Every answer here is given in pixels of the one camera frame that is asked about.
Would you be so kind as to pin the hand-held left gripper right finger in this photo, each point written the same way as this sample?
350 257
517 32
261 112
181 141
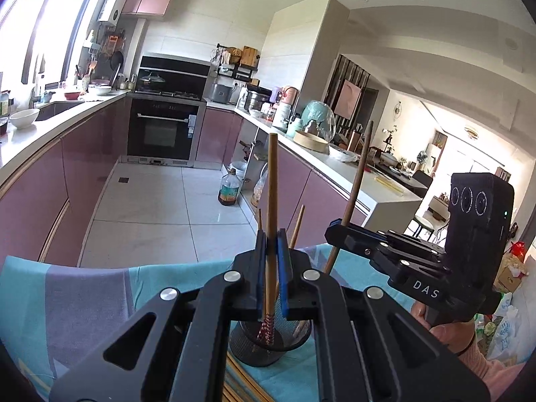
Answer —
283 268

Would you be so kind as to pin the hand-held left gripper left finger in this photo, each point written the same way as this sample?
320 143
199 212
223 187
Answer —
262 261

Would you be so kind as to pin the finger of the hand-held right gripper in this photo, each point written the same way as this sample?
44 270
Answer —
402 240
347 238

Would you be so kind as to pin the red-patterned bamboo chopstick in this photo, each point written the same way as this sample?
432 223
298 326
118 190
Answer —
298 226
360 167
273 176

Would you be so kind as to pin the black mesh holder cup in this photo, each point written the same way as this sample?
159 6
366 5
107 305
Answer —
289 343

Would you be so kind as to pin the bunch of bamboo chopsticks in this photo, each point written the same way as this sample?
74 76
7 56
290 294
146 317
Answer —
238 385

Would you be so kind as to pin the person's right hand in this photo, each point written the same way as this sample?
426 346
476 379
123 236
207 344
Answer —
448 331

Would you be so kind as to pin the dark dining table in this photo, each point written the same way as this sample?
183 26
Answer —
408 180

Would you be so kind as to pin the cardboard box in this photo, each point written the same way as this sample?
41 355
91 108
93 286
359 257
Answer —
511 274

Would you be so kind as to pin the pink base cabinets beside oven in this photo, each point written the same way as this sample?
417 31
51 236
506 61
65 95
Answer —
301 188

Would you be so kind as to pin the cooking oil bottle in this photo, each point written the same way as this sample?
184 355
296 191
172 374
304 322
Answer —
229 190

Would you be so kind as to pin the clear plastic bag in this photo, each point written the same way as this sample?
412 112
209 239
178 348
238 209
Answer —
343 155

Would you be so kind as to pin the ceiling lamp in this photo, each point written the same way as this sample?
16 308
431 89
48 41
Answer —
471 133

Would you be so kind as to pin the round bamboo sieve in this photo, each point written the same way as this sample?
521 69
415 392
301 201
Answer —
310 141

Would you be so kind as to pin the white printed plastic bag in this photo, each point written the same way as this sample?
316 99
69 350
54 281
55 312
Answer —
504 331

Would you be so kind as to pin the green plastic-wrapped item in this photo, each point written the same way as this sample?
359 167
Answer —
316 115

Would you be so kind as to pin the pink kettle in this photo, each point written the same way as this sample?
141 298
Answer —
289 94

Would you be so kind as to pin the black built-in oven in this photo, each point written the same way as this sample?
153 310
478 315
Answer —
163 130

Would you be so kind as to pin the silver rice cooker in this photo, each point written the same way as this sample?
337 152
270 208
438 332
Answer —
220 93

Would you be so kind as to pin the teal and grey tablecloth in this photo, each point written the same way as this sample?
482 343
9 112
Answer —
83 301

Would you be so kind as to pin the gas stove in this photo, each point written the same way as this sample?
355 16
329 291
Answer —
176 94

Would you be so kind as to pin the black countertop rack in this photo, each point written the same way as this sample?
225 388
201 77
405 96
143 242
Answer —
236 69

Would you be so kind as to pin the black range hood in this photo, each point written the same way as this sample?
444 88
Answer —
176 71

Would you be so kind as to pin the pot with glass lid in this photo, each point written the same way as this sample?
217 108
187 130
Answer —
150 80

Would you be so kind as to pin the pink base cabinets under window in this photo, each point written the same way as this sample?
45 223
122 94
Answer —
63 176

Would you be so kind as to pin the small white bowl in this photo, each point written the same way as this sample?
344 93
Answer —
99 89

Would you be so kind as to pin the red bowl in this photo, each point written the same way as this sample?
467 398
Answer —
72 95

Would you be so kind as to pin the kitchen sink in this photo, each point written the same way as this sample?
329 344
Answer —
58 109

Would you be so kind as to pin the large white bowl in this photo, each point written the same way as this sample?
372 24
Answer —
24 118

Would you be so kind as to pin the white water heater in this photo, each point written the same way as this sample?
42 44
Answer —
114 0

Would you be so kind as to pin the kitchen window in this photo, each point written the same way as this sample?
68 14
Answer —
42 16

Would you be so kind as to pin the wall picture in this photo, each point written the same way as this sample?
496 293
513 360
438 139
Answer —
348 99

